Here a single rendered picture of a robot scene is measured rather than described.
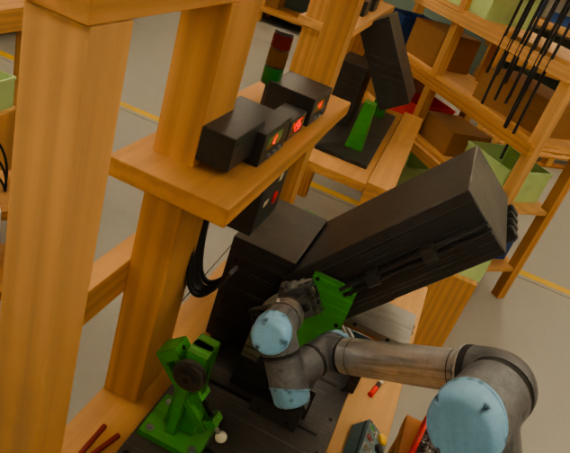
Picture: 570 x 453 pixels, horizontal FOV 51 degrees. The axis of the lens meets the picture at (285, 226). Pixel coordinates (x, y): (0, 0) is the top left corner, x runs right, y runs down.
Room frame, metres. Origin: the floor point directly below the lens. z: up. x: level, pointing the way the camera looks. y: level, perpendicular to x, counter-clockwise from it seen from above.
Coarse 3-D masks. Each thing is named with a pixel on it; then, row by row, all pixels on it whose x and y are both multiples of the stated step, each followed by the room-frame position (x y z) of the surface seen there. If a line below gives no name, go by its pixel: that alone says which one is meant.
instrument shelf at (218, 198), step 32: (256, 96) 1.55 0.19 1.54; (320, 128) 1.48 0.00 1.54; (128, 160) 0.96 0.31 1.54; (160, 160) 1.00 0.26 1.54; (288, 160) 1.22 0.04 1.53; (160, 192) 0.93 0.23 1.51; (192, 192) 0.93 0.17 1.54; (224, 192) 0.96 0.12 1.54; (256, 192) 1.05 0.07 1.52; (224, 224) 0.91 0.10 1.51
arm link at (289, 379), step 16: (304, 352) 0.93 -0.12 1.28; (272, 368) 0.87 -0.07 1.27; (288, 368) 0.87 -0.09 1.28; (304, 368) 0.90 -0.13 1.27; (320, 368) 0.93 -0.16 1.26; (272, 384) 0.86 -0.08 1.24; (288, 384) 0.86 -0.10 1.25; (304, 384) 0.88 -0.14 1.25; (288, 400) 0.85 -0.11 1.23; (304, 400) 0.86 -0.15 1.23
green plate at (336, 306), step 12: (324, 276) 1.24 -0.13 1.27; (324, 288) 1.23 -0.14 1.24; (336, 288) 1.23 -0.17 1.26; (324, 300) 1.22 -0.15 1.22; (336, 300) 1.22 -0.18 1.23; (348, 300) 1.21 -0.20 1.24; (324, 312) 1.21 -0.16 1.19; (336, 312) 1.21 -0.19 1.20; (348, 312) 1.21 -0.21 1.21; (312, 324) 1.20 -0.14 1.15; (324, 324) 1.20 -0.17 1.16; (336, 324) 1.20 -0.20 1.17; (300, 336) 1.19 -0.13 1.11; (312, 336) 1.19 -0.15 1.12
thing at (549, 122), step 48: (432, 0) 4.65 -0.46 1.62; (480, 0) 4.36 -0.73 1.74; (528, 0) 4.41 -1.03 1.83; (432, 48) 4.65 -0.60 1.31; (528, 48) 3.79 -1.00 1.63; (432, 96) 4.44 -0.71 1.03; (480, 96) 4.07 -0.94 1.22; (528, 96) 3.80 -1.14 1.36; (432, 144) 4.29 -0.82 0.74; (480, 144) 4.01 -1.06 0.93; (528, 144) 3.51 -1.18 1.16; (528, 192) 3.77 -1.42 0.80; (528, 240) 3.75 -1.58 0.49
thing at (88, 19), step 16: (32, 0) 0.65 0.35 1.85; (48, 0) 0.65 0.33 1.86; (64, 0) 0.64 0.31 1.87; (80, 0) 0.64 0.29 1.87; (96, 0) 0.65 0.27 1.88; (112, 0) 0.68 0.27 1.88; (128, 0) 0.71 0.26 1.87; (144, 0) 0.74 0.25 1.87; (160, 0) 0.78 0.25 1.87; (176, 0) 0.82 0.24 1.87; (192, 0) 0.87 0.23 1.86; (208, 0) 0.92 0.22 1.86; (224, 0) 0.98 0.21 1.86; (240, 0) 1.05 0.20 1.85; (80, 16) 0.64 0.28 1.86; (96, 16) 0.65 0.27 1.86; (112, 16) 0.68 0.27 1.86; (128, 16) 0.71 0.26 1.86; (144, 16) 0.75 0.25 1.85
